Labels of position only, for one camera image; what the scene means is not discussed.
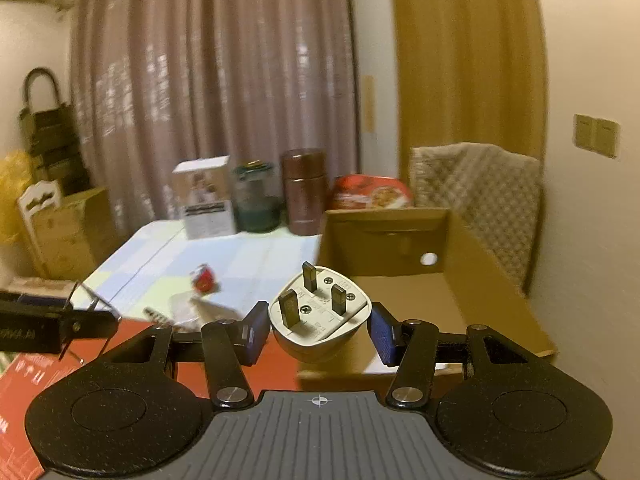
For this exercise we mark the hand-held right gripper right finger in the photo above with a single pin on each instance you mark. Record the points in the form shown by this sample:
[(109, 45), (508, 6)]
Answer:
[(382, 335)]

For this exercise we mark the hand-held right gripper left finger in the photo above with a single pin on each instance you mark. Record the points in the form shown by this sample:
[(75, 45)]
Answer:
[(255, 331)]

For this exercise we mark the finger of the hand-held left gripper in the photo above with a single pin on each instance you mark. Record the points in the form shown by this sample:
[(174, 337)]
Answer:
[(92, 324)]

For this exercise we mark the cardboard box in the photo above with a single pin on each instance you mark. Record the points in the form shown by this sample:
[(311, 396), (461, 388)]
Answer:
[(425, 300)]

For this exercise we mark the white three-pin plug adapter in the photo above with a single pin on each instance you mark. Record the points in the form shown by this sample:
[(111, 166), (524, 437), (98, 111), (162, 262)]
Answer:
[(320, 332)]

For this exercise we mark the white cloth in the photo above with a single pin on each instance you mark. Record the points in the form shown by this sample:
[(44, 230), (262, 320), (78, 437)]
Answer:
[(35, 285)]

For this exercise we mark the small striped object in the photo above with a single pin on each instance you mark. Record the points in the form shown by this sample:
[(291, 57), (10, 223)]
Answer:
[(157, 316)]

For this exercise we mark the clear bag of floss picks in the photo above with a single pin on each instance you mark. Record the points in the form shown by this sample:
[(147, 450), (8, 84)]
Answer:
[(190, 310)]

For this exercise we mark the red round toy figurine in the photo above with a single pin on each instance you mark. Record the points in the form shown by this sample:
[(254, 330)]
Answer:
[(205, 280)]

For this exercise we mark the red printed box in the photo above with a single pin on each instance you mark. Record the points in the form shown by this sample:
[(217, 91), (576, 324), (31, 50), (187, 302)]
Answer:
[(30, 410)]

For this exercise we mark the checked pastel tablecloth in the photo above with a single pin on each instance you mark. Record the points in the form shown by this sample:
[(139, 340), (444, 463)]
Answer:
[(150, 255)]

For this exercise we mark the brown cardboard carton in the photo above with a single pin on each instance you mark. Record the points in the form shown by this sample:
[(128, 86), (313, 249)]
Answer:
[(75, 235)]

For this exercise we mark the white carved wooden board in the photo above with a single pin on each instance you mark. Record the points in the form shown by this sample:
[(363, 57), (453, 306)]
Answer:
[(37, 197)]

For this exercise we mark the yellow plastic bag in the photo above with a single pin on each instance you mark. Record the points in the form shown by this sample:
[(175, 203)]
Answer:
[(15, 195)]

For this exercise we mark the glass jar with green lid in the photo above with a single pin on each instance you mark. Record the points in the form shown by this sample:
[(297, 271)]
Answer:
[(256, 200)]

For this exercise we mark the white printed product box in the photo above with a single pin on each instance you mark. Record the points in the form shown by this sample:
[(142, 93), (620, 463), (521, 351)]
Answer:
[(205, 200)]

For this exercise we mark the red instant noodle bowl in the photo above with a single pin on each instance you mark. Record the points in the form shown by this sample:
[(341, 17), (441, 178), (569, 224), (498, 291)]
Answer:
[(372, 192)]

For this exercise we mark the brown metal thermos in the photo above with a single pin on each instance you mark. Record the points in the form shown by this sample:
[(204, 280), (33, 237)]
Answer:
[(303, 190)]

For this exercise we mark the brown patterned curtain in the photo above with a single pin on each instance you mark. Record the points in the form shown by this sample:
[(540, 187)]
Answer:
[(215, 70)]

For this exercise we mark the wooden door panel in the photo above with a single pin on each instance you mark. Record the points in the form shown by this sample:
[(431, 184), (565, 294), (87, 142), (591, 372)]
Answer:
[(465, 60)]

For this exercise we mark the yellow wall sticker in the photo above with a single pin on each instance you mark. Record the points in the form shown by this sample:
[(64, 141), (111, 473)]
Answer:
[(369, 105)]

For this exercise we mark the beige wall light switch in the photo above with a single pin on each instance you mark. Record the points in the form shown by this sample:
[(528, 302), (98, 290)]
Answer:
[(595, 135)]

